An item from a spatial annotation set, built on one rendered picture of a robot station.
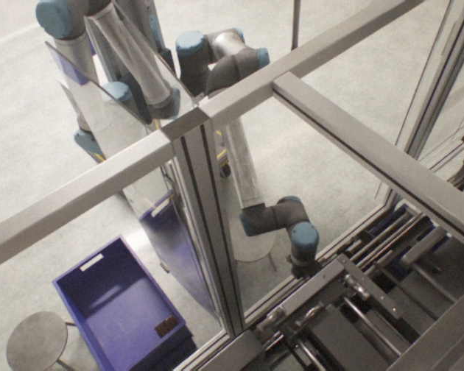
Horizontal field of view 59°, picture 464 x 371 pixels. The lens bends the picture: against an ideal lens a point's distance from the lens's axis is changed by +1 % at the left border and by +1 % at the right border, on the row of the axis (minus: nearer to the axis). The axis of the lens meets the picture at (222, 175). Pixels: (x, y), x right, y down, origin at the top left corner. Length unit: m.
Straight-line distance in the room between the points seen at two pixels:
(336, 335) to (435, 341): 0.25
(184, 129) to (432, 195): 0.39
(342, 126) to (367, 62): 3.02
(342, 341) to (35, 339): 1.58
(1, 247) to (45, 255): 2.21
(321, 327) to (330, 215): 1.46
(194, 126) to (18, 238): 0.32
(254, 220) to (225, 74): 0.53
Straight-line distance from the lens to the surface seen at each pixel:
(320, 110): 0.71
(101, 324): 2.30
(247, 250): 2.25
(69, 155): 3.29
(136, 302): 2.27
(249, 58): 1.55
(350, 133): 0.68
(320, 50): 0.82
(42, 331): 2.38
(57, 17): 1.42
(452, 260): 1.72
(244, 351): 1.22
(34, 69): 4.24
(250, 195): 1.45
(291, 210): 1.46
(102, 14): 1.55
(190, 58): 2.10
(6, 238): 0.67
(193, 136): 0.70
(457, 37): 1.41
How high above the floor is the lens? 2.28
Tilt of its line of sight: 53 degrees down
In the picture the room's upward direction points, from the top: 9 degrees counter-clockwise
